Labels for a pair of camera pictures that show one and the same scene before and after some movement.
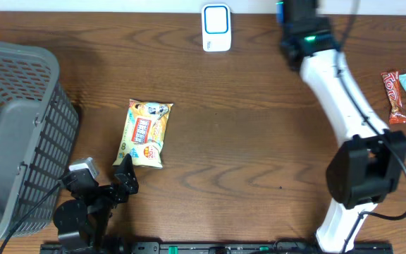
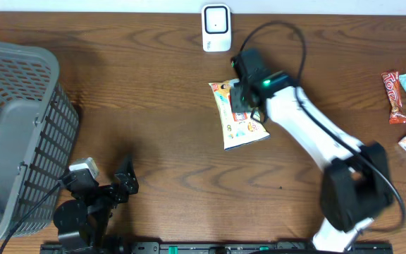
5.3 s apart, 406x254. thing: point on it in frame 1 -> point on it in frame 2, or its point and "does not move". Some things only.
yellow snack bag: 144,133 -> 238,129
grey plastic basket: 27,122 does not move
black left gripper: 127,180 does not move
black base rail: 217,248 does not move
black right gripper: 323,24 -> 235,92
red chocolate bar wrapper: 391,80 does not move
